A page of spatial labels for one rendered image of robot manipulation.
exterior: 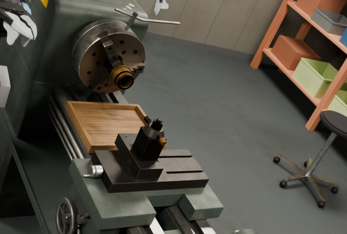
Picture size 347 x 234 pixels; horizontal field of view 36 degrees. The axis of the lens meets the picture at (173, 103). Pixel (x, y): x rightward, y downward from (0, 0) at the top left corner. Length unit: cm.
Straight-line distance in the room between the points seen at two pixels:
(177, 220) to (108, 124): 54
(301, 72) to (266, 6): 92
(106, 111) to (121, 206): 65
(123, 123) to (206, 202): 55
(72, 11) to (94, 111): 44
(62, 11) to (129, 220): 95
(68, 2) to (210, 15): 356
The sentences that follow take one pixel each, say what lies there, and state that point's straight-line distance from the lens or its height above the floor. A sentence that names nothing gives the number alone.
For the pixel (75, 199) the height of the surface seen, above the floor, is 77.
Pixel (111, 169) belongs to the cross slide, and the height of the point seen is 97.
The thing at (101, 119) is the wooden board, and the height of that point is 88.
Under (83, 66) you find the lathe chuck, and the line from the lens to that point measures 231.
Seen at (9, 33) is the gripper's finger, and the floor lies 155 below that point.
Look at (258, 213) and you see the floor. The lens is 386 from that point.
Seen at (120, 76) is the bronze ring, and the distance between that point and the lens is 224.
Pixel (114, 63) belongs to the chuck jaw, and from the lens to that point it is 226.
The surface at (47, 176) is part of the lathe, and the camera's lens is 248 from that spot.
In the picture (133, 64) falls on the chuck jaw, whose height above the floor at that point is 111.
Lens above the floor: 211
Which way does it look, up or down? 27 degrees down
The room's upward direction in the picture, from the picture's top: 25 degrees clockwise
